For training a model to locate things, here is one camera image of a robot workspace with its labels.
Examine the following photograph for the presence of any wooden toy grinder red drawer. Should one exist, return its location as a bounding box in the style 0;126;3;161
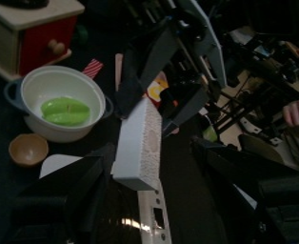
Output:
0;0;87;81

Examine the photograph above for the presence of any white perforated metal bracket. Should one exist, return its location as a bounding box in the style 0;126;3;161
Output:
137;179;175;244

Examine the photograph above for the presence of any red white striped toy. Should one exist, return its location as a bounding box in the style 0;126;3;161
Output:
81;58;105;80

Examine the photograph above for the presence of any white toy rice block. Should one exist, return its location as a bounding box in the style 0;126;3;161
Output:
111;97;164;192

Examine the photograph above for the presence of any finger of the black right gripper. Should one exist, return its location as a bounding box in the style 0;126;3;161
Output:
115;28;183;119
160;83;211;138

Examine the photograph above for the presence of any yellow red white toy food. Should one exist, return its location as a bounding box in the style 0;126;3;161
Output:
145;71;172;109

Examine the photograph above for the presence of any small wooden bowl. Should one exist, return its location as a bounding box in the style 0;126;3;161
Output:
8;132;51;168

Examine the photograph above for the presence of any small green toy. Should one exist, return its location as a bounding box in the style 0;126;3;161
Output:
203;125;220;143

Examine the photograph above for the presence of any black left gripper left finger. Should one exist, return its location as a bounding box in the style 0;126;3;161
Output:
11;142;117;244

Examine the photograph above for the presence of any person's hand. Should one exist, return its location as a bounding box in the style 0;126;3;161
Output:
282;99;299;129

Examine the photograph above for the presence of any white flat plate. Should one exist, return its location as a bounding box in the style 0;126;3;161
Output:
40;153;85;179

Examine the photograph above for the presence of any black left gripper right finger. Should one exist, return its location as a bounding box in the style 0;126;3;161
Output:
191;135;299;244

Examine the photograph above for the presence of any pink flat stick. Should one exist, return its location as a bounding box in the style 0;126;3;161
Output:
115;52;125;92

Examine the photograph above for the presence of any green toy vegetable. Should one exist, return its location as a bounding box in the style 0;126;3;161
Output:
40;96;92;127

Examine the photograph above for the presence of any white pot with blue handles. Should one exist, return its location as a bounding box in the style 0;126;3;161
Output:
3;65;116;144

